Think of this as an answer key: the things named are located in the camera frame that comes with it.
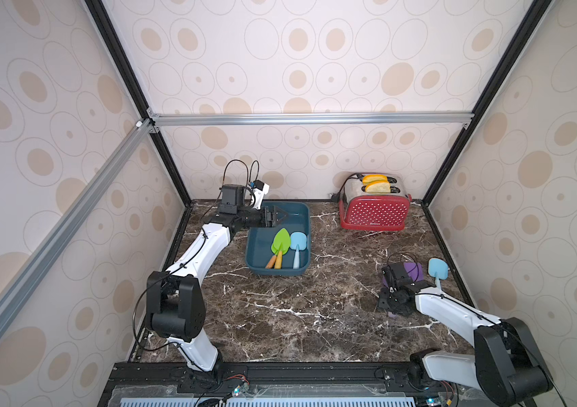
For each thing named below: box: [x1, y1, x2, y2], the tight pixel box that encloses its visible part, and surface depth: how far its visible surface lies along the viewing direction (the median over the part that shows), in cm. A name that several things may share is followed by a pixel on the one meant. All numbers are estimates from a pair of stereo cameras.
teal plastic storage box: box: [245, 200, 311, 276], surface depth 105 cm
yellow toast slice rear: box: [362, 173, 389, 186], surface depth 102 cm
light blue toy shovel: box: [290, 231, 308, 269], surface depth 106 cm
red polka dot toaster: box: [339, 172, 413, 231], surface depth 102 cm
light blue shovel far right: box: [427, 257, 449, 292], surface depth 99 cm
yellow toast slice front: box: [364, 180, 392, 194], surface depth 100 cm
